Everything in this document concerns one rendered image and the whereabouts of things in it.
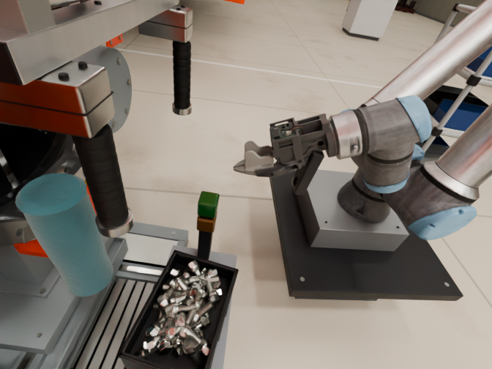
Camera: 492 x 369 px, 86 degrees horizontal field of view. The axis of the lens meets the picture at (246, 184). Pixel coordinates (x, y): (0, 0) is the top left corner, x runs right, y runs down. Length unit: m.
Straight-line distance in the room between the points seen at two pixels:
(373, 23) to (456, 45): 6.12
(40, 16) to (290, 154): 0.41
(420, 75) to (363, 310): 0.94
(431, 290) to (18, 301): 1.26
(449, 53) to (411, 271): 0.70
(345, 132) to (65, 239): 0.50
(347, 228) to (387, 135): 0.49
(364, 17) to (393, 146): 6.26
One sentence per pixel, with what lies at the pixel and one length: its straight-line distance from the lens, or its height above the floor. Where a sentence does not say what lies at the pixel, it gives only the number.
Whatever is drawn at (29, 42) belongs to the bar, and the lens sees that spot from 0.27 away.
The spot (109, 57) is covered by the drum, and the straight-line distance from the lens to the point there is 0.47.
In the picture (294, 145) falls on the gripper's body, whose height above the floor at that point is 0.79.
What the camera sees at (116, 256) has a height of 0.17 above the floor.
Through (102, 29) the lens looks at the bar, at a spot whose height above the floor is 0.96.
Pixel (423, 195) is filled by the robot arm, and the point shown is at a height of 0.64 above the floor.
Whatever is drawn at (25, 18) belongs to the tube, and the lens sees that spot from 0.27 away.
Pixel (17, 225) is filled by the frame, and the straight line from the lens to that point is 0.60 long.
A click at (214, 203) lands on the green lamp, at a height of 0.66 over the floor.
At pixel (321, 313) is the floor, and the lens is 1.24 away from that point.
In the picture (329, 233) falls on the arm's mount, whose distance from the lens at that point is 0.95.
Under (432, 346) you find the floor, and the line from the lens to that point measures 1.43.
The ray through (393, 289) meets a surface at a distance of 1.05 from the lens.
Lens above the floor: 1.05
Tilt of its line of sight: 41 degrees down
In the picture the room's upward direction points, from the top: 12 degrees clockwise
